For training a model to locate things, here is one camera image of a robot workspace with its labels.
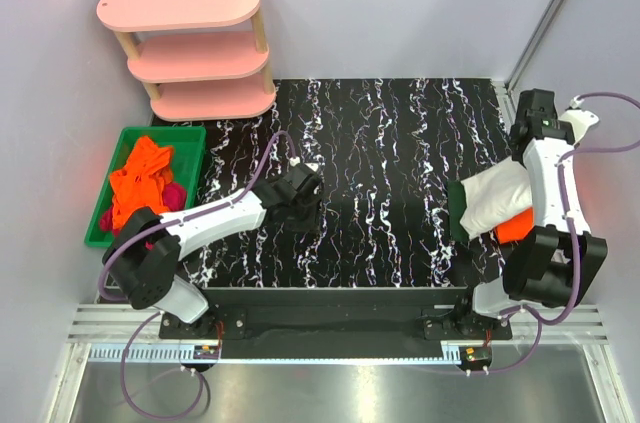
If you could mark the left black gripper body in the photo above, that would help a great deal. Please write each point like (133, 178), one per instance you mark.
(310, 200)

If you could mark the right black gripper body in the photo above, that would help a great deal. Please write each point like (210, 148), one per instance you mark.
(523, 130)

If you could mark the white and green t-shirt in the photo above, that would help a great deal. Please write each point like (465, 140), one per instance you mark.
(479, 203)

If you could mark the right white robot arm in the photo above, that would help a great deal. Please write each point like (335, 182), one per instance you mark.
(559, 258)

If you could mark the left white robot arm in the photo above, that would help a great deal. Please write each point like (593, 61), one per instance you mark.
(143, 259)

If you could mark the orange folded t-shirt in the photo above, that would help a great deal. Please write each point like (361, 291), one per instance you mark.
(516, 228)

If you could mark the magenta t-shirt in bin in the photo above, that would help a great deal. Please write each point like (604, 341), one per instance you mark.
(174, 196)

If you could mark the green plastic bin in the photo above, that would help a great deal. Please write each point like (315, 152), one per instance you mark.
(188, 145)

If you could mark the orange t-shirt in bin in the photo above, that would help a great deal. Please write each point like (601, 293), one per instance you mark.
(141, 182)

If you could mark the pink three-tier wooden shelf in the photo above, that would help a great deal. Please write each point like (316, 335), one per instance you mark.
(197, 59)

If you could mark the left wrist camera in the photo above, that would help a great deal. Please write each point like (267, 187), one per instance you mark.
(313, 166)

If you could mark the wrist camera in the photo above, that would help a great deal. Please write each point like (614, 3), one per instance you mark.
(580, 119)
(313, 166)

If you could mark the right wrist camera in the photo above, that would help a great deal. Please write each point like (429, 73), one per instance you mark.
(580, 119)

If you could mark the aluminium corner frame post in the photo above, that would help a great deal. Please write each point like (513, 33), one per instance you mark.
(543, 26)

